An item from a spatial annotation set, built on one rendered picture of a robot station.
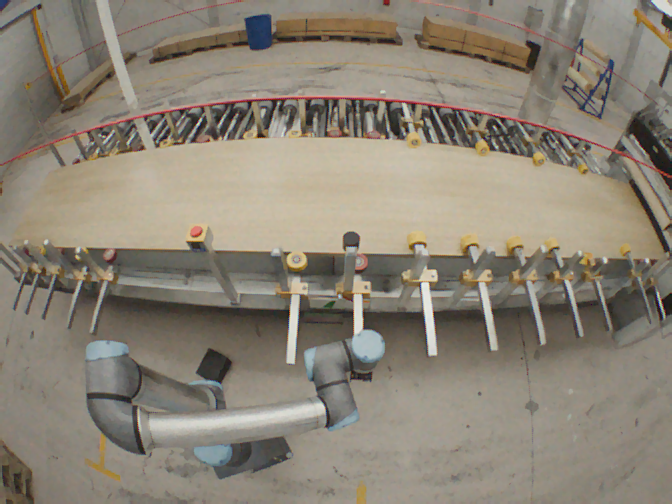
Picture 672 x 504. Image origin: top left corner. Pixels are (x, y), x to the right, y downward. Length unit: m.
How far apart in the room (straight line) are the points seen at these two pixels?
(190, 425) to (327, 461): 1.39
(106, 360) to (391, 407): 1.67
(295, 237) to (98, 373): 0.98
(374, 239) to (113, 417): 1.16
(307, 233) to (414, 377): 1.20
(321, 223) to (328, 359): 0.73
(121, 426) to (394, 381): 1.69
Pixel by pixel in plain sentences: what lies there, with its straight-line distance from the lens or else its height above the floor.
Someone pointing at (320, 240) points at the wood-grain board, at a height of 0.90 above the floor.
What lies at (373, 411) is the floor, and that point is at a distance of 2.00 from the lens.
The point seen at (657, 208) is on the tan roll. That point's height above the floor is 1.06.
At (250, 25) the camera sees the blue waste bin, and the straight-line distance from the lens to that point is 6.35.
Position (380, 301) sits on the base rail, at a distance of 1.42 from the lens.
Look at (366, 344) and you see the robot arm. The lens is 0.82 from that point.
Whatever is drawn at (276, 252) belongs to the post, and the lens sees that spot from 1.04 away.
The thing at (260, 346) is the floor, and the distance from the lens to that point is 2.11.
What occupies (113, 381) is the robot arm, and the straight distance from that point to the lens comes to 0.72.
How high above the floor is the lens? 1.98
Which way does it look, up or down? 56 degrees down
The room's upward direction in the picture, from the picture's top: 1 degrees clockwise
